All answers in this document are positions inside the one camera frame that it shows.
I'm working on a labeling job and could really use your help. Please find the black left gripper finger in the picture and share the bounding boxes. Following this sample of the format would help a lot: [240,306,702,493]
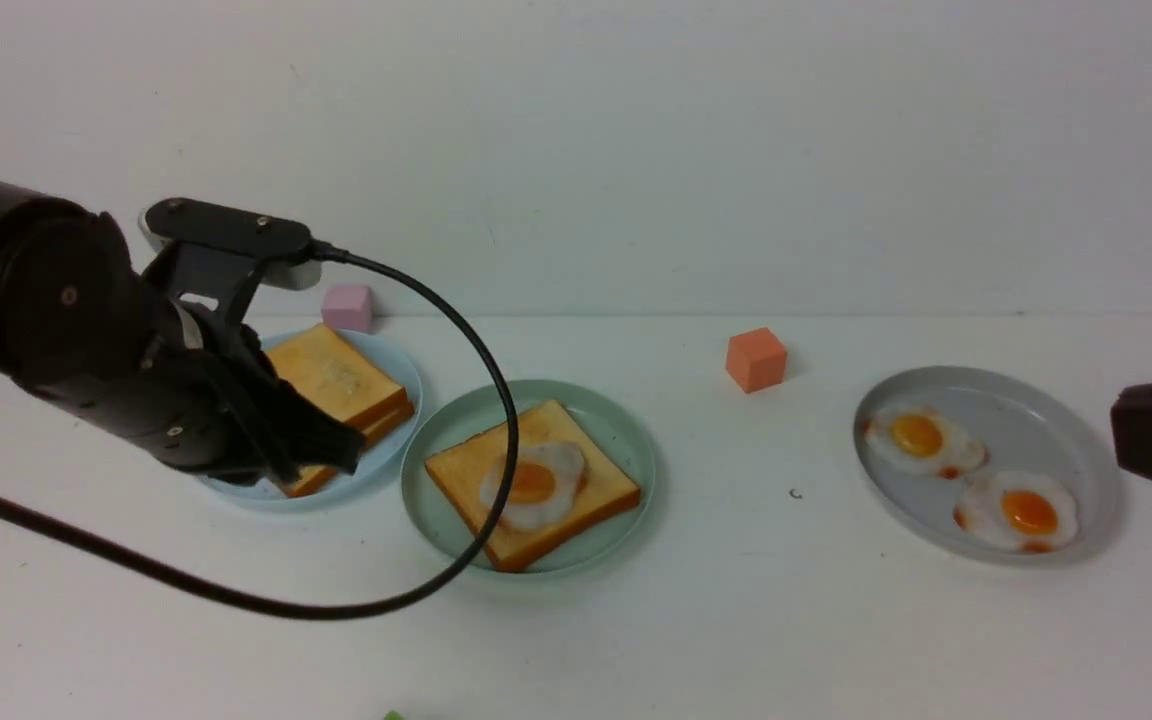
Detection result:
[236,381,366,477]

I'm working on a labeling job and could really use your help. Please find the fried egg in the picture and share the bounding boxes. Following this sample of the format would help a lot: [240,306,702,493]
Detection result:
[861,406,987,480]
[500,441,586,532]
[952,470,1079,553]

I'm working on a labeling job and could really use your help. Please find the toast slice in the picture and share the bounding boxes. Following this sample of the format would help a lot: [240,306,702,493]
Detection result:
[266,323,412,429]
[275,400,417,498]
[424,397,643,573]

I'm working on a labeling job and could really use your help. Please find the mint green centre plate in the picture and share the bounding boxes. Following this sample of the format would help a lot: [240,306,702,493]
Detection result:
[401,381,657,578]

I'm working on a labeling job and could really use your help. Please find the grey egg plate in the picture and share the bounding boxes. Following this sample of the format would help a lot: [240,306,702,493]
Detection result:
[844,365,1123,568]

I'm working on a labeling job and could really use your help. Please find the light blue bread plate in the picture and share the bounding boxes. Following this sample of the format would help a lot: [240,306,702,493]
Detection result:
[198,331,422,511]

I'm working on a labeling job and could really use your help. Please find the black left camera cable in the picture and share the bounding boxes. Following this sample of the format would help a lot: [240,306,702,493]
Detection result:
[0,243,521,622]

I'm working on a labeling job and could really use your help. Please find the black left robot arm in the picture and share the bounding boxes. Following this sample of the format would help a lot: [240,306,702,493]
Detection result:
[0,181,366,484]

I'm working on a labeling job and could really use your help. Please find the pink cube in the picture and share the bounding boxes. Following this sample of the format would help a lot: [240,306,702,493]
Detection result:
[320,285,376,334]

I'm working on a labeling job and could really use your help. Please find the orange cube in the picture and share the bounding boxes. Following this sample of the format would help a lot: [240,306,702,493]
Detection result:
[723,327,788,395]

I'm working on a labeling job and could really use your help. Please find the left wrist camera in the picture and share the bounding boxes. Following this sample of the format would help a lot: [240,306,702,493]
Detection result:
[141,197,323,291]

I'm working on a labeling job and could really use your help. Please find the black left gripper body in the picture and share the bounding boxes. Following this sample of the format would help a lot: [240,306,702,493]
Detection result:
[20,300,276,477]

